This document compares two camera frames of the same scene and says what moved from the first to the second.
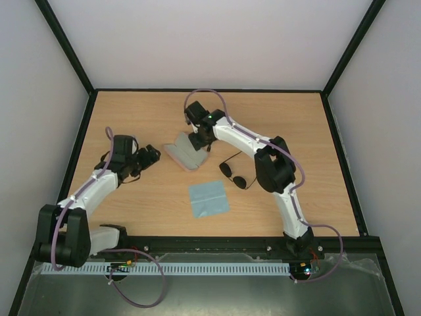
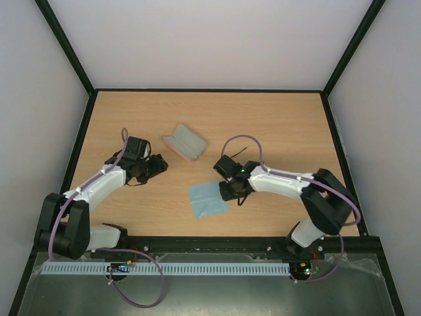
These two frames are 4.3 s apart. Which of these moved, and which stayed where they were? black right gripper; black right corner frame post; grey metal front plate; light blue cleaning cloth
Moved: black right gripper
Stayed: light blue cleaning cloth; grey metal front plate; black right corner frame post
